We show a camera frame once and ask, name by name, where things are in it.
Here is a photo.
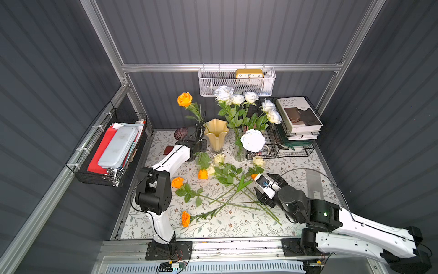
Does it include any orange yellow rose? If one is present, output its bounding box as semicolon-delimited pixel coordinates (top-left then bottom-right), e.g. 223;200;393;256
177;92;204;126

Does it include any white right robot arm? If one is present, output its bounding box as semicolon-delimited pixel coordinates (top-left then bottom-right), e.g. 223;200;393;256
252;174;432;274

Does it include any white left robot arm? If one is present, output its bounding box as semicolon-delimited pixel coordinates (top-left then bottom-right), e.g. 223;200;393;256
130;123;204;245

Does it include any purple glass vase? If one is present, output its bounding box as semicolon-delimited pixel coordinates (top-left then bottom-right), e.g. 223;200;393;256
173;127;188;140

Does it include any yellow ruffled vase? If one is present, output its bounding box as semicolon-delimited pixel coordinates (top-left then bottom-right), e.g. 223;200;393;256
204;119;229;154

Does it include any red wallet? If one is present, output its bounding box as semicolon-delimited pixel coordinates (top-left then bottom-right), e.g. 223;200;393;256
163;146;174;156

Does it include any clear glass vase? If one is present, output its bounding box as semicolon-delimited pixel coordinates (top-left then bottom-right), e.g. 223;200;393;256
233;140;247;162

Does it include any orange flower lower left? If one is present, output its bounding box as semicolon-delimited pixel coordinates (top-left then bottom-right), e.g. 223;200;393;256
181;211;191;228

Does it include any white hardcover book stack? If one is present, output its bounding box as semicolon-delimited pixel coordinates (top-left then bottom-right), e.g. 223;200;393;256
276;97;323;140

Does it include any white plastic case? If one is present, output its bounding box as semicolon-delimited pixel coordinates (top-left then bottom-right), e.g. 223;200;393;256
98;126;138;169

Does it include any red folder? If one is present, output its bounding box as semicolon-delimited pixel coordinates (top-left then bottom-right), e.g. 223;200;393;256
87;124;117;174

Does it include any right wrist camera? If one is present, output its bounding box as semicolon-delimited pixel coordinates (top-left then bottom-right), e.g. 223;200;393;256
254;174;281;199

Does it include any black wire desk organizer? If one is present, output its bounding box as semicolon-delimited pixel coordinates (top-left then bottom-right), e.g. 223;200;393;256
246;96;323;159

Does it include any white wire wall basket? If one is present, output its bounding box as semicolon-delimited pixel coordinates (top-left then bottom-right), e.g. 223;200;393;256
198;66;277;97

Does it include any black wire wall basket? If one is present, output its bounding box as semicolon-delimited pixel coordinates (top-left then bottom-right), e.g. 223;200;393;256
66;102;147;187

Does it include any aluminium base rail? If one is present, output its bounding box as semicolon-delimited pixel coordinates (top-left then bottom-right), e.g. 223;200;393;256
90;236;377;274

